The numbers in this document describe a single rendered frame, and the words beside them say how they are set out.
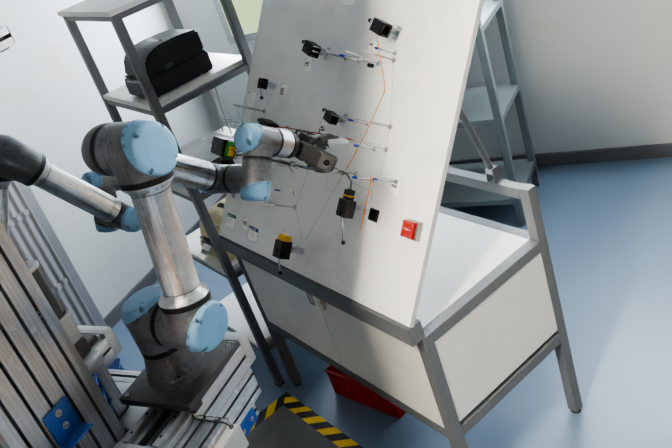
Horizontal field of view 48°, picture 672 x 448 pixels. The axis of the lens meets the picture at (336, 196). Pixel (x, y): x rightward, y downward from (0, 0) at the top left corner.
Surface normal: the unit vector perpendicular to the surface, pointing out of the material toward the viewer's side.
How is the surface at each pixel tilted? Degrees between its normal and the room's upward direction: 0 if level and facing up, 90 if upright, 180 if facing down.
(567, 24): 90
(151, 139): 83
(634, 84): 90
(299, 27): 54
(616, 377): 0
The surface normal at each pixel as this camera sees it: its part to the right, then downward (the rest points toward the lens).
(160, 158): 0.79, -0.12
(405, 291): -0.78, -0.10
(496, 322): 0.60, 0.19
